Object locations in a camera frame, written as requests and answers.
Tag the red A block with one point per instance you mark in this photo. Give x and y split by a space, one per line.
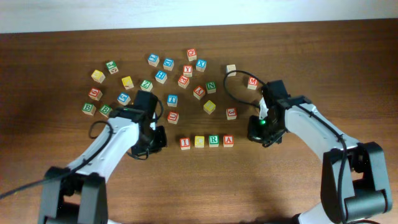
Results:
228 141

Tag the blue D block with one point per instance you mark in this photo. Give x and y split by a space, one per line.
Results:
168 64

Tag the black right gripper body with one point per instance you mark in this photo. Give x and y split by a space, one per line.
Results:
264 130

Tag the yellow C block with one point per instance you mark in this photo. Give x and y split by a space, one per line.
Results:
199 141

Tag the red Y block upper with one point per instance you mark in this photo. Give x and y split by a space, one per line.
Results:
187 70

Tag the red I block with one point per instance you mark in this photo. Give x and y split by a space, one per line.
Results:
185 143

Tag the green J block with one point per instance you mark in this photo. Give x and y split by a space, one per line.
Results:
112 67

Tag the red y block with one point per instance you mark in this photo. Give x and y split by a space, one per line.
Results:
187 70
199 92

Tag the red 3 block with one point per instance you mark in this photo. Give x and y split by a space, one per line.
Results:
231 113

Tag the green Z block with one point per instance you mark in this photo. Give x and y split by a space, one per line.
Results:
146 85

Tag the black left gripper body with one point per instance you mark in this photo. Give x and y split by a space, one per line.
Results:
150 142

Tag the plain wooden block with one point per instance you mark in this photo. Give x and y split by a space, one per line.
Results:
231 70

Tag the red Y block lower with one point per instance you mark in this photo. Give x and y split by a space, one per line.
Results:
199 92

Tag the blue X block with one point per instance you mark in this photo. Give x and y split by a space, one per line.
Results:
201 65

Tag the red Q block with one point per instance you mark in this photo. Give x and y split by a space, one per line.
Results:
191 55

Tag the green N block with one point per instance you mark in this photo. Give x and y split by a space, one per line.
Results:
210 87

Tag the red M block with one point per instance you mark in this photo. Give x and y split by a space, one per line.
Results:
252 83

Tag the yellow block upper left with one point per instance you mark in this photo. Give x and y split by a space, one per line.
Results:
127 82

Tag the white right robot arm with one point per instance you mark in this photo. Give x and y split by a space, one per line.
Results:
355 183

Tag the green b block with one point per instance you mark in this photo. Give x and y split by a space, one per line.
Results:
89 109
105 110

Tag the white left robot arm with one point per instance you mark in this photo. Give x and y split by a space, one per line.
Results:
77 193

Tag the blue 5 block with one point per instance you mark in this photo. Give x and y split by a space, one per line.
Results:
123 99

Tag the red 9 block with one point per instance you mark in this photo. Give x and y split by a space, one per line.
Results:
95 94

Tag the blue T block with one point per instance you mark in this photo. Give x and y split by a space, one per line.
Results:
172 100

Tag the blue H block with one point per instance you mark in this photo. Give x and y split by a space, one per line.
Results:
161 77

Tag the red U block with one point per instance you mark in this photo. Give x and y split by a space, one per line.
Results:
173 117

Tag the yellow block centre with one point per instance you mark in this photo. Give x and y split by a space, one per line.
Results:
209 107

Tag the red E block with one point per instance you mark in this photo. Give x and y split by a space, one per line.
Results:
183 81

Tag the green R block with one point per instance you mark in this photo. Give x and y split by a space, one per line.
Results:
214 140

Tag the yellow block far left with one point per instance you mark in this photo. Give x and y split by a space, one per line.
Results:
98 76

